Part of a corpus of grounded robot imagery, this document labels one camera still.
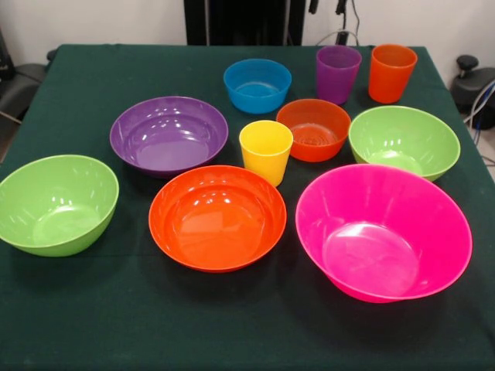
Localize purple plastic cup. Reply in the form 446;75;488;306
316;45;363;106

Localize green plastic bowl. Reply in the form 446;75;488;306
348;105;462;182
0;154;120;258

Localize orange plastic cup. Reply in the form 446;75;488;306
367;43;418;104

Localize blue plastic bowl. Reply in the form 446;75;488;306
223;58;292;114

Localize small orange plastic bowl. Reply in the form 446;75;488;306
275;98;352;162

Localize yellow plastic cup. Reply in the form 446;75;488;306
238;120;294;187

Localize purple plastic bowl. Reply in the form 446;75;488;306
109;96;230;179

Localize pink plastic bowl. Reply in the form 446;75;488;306
295;163;473;304

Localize large orange plastic bowl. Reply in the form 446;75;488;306
148;165;288;274

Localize black chair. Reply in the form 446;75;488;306
0;29;50;124

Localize dark green tablecloth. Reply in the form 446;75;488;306
0;43;495;371

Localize thin black cable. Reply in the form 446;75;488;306
350;0;363;31

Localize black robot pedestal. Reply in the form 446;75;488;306
183;0;306;46

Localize blue and white cables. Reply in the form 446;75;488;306
463;79;495;134

